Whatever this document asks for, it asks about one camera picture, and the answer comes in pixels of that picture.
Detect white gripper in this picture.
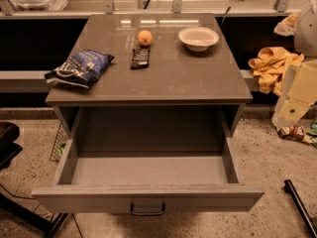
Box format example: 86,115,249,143
271,59,317,128

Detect blue chip bag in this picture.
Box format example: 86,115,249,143
45,50,114,88

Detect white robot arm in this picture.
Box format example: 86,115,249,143
272,0,317,128

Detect black robot base left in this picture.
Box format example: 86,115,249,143
0,121,69,238

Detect brown snack bag on floor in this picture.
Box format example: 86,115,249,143
277,124,313,144

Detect green snack bag on floor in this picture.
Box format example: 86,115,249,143
307,118,317,137

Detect grey cabinet with top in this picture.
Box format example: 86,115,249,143
47,13,252,130

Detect open grey top drawer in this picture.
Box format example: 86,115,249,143
31,106,265,215

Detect yellow crumpled cloth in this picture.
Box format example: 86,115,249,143
248,47,305,96

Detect black bar bottom right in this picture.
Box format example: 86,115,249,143
284,179,317,238

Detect white paper bowl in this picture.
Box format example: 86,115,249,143
178,27,219,53

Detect dark snack bar wrapper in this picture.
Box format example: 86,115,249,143
130,49,150,69

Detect orange fruit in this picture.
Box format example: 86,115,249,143
138,30,153,47

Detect black cable behind cabinet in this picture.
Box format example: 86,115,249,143
220,5,232,27

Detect black drawer handle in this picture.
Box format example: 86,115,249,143
130,203,165,217

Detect wire mesh basket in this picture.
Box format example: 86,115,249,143
50,125,67,163

